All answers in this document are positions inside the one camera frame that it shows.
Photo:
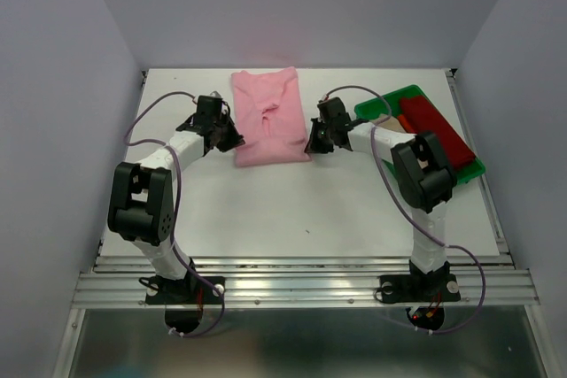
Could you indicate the pink t-shirt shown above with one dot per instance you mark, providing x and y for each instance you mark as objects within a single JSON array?
[{"x": 270, "y": 117}]

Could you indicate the aluminium rail frame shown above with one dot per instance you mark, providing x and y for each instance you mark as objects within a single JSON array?
[{"x": 301, "y": 247}]

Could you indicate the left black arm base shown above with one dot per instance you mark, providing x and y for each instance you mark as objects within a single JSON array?
[{"x": 185, "y": 300}]

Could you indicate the rolled beige t-shirt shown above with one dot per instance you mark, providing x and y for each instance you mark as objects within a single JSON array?
[{"x": 390, "y": 123}]

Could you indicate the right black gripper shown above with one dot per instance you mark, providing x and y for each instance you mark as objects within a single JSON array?
[{"x": 313, "y": 145}]

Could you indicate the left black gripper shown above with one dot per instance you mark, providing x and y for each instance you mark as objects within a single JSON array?
[{"x": 235, "y": 140}]

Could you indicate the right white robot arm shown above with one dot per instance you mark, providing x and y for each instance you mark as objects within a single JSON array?
[{"x": 415, "y": 170}]

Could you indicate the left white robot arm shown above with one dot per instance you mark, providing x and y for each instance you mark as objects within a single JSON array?
[{"x": 146, "y": 194}]

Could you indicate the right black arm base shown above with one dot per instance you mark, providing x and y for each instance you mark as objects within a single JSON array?
[{"x": 424, "y": 292}]

